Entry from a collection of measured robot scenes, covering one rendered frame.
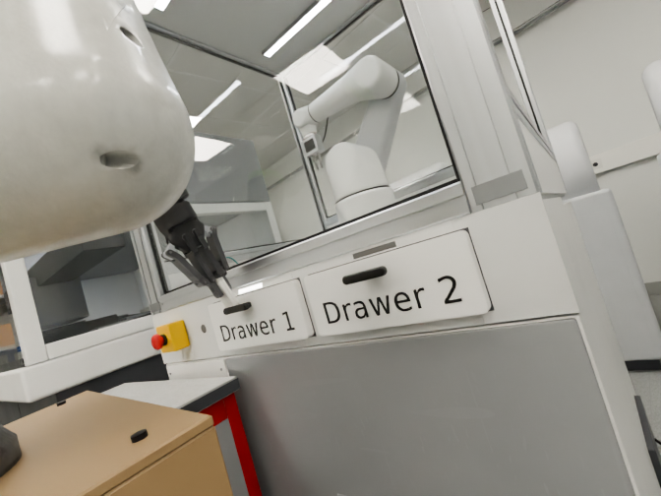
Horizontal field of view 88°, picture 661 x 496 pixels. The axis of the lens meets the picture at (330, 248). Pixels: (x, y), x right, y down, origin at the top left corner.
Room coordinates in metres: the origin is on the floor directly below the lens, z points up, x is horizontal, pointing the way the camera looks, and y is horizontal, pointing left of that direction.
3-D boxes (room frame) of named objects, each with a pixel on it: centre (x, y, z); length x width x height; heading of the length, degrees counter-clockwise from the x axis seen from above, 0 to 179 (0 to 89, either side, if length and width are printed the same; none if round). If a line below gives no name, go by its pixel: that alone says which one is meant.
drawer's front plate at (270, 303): (0.72, 0.19, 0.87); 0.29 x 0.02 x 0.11; 53
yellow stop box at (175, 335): (0.90, 0.47, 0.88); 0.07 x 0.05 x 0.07; 53
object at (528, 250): (1.08, -0.13, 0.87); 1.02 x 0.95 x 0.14; 53
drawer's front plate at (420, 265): (0.53, -0.06, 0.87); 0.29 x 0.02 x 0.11; 53
